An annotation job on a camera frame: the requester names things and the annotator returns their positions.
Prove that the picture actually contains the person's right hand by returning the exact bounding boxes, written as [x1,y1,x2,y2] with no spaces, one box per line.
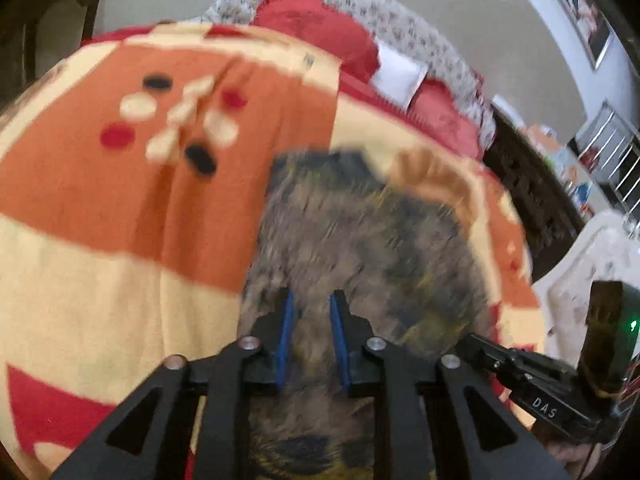
[547,435,601,478]

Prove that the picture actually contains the red heart pillow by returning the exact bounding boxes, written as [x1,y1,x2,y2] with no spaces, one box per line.
[252,0,381,83]
[410,77,486,161]

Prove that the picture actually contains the metal stair railing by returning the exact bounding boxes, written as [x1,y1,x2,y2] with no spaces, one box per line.
[575,100,640,241]

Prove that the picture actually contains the floral patterned shirt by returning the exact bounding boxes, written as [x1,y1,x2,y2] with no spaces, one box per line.
[237,147,496,480]

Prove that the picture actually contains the orange printed blanket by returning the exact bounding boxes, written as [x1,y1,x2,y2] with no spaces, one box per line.
[0,22,546,480]

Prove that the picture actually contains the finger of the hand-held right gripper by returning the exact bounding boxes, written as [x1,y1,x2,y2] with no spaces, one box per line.
[460,332,526,386]

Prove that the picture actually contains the dark wooden side table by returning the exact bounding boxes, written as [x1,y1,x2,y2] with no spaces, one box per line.
[0,0,108,111]

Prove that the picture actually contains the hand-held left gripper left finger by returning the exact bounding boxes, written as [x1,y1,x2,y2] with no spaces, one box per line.
[50,287,301,480]

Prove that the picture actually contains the dark carved wooden cabinet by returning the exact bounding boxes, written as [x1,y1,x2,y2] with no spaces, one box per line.
[482,105,586,283]

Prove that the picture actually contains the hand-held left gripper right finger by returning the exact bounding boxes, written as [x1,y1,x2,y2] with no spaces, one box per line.
[327,289,571,480]

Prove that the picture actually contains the white ornate chair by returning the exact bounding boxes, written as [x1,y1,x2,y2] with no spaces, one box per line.
[532,210,640,361]

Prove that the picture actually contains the orange cardboard box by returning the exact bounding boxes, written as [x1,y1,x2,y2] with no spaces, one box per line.
[520,125,558,153]

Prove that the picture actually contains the framed wall picture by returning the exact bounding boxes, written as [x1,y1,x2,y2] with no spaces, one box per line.
[550,0,616,71]

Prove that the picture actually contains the white pillow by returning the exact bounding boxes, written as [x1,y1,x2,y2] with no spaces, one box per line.
[372,40,430,108]

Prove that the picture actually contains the bed with floral headboard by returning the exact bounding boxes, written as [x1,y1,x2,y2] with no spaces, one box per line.
[200,0,498,151]

